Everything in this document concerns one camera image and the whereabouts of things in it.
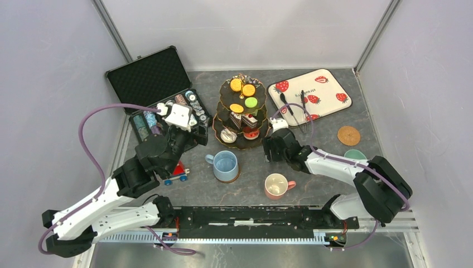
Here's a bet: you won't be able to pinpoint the black handled metal tongs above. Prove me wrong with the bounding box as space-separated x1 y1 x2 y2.
279 89 309 135

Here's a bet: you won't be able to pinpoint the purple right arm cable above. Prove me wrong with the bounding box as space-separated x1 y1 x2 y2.
271 103 411 251

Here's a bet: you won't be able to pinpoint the red toy car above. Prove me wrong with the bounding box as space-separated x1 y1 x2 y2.
163 161 190 186

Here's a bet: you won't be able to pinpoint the amber glass saucer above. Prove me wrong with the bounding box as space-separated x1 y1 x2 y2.
214 169 240 183

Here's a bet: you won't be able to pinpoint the cream strawberry serving tray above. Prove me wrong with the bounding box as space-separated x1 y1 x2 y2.
267 69 353 127

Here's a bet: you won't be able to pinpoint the strawberry layer cake slice toy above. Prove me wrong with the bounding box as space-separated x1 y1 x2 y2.
242 114 258 129

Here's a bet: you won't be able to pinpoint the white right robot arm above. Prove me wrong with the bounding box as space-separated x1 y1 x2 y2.
263 128 413 228

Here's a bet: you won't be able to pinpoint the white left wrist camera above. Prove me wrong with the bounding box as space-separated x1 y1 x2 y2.
156 103 192 132

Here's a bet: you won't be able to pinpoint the chocolate cake slice toy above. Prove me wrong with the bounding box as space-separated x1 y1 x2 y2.
230 112 242 130

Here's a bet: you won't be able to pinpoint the green toy macaron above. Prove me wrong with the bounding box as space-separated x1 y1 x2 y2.
244 97 258 108

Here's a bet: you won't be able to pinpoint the mint green cup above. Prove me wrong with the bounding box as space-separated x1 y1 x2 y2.
344 149 367 160

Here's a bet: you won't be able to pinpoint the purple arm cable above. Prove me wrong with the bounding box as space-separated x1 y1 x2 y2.
271 103 411 251
38 103 161 255

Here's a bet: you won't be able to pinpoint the red strawberry toy tart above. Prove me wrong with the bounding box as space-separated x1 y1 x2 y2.
243 127 260 140

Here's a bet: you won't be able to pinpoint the black poker chip case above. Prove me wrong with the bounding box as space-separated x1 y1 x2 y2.
105 46 213 127

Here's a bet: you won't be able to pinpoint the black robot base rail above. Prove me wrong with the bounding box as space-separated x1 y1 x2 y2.
140 205 361 248

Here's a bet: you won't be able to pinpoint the pink mug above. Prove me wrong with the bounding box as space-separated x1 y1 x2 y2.
264 173 297 200

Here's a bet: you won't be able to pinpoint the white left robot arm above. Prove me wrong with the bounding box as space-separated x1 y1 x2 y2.
38 103 209 258

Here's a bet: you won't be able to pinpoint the light blue mug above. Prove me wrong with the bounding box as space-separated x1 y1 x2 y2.
205 151 240 173

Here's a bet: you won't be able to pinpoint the woven rattan coaster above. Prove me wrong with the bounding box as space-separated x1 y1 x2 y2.
337 126 361 146

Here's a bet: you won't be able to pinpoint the white chocolate striped toy donut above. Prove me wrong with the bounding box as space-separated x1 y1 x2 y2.
220 128 238 143

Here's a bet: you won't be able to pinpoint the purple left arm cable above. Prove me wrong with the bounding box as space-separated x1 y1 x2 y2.
38 103 161 255

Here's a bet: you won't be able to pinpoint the three-tier black gold cake stand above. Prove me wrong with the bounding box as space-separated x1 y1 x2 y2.
212 74 269 150

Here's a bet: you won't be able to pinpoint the orange toy macaron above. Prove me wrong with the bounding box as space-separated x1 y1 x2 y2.
229 78 243 92
242 84 256 97
230 103 244 113

